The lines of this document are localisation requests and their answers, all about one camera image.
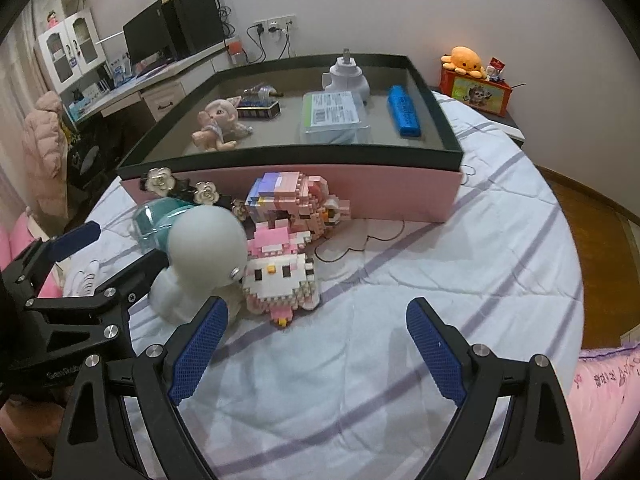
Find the pink purple block figure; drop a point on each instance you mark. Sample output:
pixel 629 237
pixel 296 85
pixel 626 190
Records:
pixel 290 195

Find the pink padded jacket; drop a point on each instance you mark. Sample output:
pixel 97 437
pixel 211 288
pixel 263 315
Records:
pixel 45 145

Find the small baby doll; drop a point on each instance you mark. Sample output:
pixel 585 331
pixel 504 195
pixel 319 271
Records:
pixel 220 120

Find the black office chair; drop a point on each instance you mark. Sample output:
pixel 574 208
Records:
pixel 90 155

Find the orange octopus plush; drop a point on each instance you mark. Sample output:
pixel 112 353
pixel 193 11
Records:
pixel 462 60

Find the black computer tower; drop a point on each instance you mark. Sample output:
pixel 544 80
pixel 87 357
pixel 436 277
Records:
pixel 192 20

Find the small red white figurines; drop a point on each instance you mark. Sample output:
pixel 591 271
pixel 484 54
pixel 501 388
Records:
pixel 495 70

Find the orange printed storage box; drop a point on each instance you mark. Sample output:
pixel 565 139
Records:
pixel 475 92

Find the pink cushion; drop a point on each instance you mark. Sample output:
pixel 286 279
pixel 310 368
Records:
pixel 20 235

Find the teal glass jar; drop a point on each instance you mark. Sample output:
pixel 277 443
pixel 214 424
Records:
pixel 155 225

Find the orange capped bottle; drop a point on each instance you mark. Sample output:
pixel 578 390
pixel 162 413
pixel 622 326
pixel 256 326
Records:
pixel 234 50

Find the blue cylinder case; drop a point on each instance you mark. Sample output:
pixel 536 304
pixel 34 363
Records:
pixel 404 110

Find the white glass-door cabinet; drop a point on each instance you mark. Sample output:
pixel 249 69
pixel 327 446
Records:
pixel 65 50

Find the small pink doll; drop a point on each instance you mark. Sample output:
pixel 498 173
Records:
pixel 51 20

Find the small dark rectangular box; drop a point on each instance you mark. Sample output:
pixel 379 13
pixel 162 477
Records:
pixel 257 107

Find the blue printed boxes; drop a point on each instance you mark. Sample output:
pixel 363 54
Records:
pixel 119 70

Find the white round-headed figure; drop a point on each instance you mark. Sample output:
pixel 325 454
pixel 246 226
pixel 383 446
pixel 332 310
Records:
pixel 205 250

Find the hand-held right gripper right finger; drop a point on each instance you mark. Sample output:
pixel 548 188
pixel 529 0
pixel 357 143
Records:
pixel 435 350

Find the pink white block cat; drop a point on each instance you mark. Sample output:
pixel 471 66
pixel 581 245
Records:
pixel 275 275

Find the light curtain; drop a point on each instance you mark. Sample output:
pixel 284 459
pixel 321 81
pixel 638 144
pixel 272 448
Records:
pixel 15 110

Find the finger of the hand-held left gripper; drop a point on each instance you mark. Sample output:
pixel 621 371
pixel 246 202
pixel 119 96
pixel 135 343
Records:
pixel 135 275
pixel 75 242

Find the black monitor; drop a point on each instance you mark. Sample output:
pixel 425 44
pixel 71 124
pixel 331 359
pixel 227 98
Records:
pixel 145 37

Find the white striped quilt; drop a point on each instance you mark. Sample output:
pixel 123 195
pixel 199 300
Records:
pixel 400 285

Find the pink box with black rim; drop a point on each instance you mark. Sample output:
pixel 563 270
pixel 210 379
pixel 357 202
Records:
pixel 280 195

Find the white desk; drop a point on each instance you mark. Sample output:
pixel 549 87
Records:
pixel 165 102

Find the pink blanket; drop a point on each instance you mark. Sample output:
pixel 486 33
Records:
pixel 610 395

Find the clear plastic box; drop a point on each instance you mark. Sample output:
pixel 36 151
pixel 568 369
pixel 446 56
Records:
pixel 332 115

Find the white wall socket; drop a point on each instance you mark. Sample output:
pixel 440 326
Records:
pixel 275 24

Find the black flower hair clip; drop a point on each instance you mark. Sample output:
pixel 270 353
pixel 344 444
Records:
pixel 160 177

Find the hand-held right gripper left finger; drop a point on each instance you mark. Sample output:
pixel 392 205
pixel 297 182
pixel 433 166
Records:
pixel 197 355

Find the white plug adapter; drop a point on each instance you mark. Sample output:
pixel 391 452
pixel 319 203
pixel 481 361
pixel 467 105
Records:
pixel 345 77

